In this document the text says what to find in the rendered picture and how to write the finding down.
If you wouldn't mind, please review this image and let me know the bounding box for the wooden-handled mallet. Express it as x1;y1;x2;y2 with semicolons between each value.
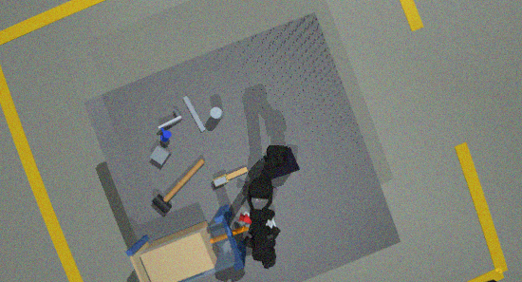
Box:
152;159;205;214

